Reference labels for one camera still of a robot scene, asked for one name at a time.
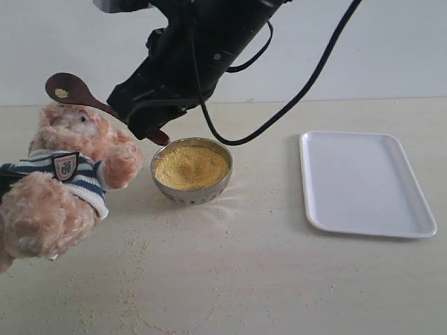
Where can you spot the beige teddy bear striped sweater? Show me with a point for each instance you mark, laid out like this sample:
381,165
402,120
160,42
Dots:
74,159

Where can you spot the dark red wooden spoon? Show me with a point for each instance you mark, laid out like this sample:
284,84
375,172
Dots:
69,89

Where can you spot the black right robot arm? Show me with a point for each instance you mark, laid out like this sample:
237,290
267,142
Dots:
248,17

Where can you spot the white rectangular plastic tray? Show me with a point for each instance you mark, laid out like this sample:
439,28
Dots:
362,184

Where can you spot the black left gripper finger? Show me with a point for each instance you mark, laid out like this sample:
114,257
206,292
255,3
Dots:
8,178

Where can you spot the steel bowl of yellow millet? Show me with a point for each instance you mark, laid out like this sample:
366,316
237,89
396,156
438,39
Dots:
192,171

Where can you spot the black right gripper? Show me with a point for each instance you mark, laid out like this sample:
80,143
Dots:
181,64

